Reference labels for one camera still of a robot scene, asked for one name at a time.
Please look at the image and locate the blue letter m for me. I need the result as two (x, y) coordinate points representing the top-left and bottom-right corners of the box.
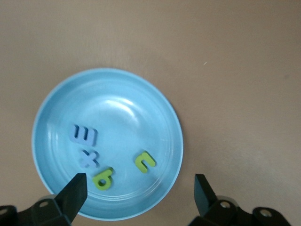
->
(69, 124), (98, 146)

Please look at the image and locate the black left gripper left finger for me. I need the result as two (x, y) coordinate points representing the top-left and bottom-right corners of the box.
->
(17, 173), (87, 226)

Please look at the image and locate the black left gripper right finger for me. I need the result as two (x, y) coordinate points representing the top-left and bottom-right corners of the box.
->
(188, 174), (253, 226)

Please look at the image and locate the green letter n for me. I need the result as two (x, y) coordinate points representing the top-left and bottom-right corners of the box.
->
(134, 150), (157, 174)

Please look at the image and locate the brown table mat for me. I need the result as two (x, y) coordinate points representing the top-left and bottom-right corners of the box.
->
(0, 0), (301, 226)

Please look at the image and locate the blue plate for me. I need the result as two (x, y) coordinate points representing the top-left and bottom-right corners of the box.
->
(32, 69), (184, 221)

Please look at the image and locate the blue letter x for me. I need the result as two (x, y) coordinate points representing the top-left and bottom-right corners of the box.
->
(79, 149), (99, 168)

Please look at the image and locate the green letter q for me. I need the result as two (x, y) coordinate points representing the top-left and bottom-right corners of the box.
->
(92, 167), (114, 191)

